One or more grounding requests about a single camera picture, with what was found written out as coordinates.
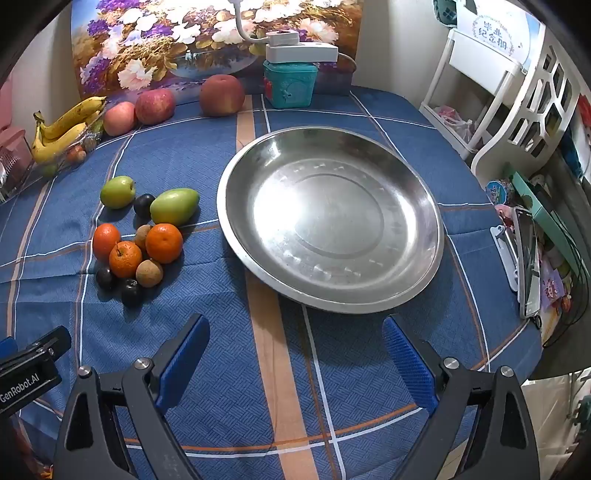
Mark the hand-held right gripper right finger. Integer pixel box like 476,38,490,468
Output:
381,315,541,480

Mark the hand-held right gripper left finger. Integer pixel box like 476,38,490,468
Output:
51,314,213,480

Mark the dark plum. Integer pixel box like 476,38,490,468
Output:
95,267,118,292
121,278,145,306
133,193,156,219

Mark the small brown kiwi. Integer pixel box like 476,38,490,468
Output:
136,259,164,287

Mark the orange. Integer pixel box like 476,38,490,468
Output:
92,223,122,262
146,223,184,264
109,241,143,279

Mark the green mango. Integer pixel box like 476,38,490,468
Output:
150,188,201,227

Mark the round metal plate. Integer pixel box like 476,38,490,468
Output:
216,126,445,315

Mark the small round green fruit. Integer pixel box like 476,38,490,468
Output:
100,176,137,210

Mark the blue checked tablecloth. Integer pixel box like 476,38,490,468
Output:
0,85,544,480

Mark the phone with clear case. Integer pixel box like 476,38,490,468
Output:
513,206,542,320

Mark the round printed cup lid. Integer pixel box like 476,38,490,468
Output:
486,179,515,205

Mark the teal book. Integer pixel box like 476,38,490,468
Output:
510,171,583,278

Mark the clear plastic fruit container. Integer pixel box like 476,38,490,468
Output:
34,108,108,182

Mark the bunch of yellow bananas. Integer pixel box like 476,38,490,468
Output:
30,96,108,164

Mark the pink plastic bag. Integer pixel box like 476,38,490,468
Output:
434,105,478,146

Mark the pale red apple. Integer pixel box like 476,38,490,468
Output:
102,101,137,137

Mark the dark red apple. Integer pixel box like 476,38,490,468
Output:
199,74,246,117

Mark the white lattice shelf panel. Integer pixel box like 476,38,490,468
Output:
470,32,583,186

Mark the white shelf rack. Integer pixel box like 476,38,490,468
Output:
419,28,528,163

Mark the teal plastic box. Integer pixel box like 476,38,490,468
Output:
263,60,319,110

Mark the flower painting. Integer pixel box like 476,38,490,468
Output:
69,0,365,100

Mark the white desk lamp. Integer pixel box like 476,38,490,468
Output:
226,0,358,75

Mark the white printed card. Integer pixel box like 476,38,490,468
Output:
455,0,542,63

